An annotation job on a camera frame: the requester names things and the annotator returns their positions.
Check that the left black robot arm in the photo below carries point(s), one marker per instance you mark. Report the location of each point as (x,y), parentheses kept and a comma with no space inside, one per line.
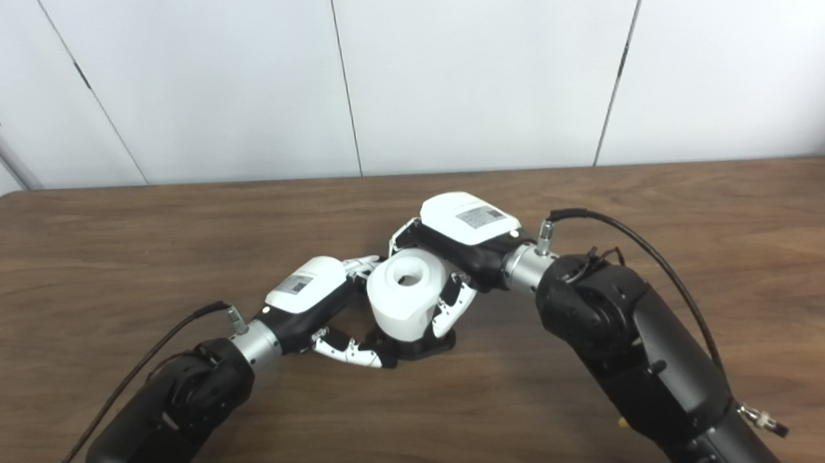
(173,411)

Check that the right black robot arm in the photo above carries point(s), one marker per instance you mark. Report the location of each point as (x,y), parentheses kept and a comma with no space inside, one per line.
(641,346)

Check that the black flanged holder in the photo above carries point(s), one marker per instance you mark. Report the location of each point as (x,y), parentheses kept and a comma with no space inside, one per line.
(427,346)

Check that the round white plastic piece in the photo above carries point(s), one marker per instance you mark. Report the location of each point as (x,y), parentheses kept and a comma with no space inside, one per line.
(396,311)

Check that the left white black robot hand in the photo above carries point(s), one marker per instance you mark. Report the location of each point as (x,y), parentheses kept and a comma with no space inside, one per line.
(305,292)

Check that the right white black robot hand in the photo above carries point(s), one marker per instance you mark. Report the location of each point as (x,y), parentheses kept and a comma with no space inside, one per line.
(469,228)

